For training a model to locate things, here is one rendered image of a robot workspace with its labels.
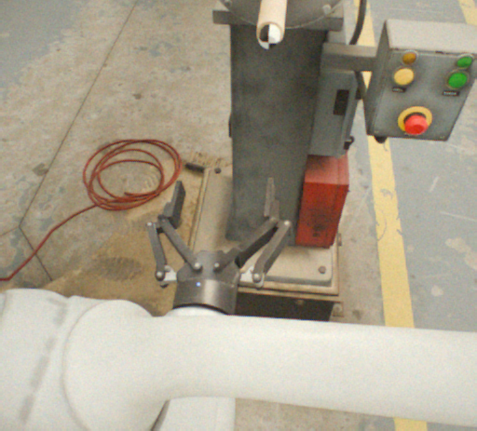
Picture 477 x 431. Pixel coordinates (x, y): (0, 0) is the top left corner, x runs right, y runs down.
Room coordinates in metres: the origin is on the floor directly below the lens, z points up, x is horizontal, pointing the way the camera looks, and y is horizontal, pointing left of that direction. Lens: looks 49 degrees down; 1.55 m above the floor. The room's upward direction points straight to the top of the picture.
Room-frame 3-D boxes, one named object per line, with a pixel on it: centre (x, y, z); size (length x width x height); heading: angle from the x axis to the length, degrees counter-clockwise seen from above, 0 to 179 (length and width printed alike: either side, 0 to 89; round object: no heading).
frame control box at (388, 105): (0.79, -0.31, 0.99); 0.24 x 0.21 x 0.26; 174
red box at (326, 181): (0.95, -0.25, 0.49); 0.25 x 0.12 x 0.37; 174
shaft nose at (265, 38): (0.49, -0.03, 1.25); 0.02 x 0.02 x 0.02; 84
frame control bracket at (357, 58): (0.80, -0.26, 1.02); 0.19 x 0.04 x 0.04; 84
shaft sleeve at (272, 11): (0.59, -0.05, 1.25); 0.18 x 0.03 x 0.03; 174
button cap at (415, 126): (0.66, -0.33, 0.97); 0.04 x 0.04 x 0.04; 84
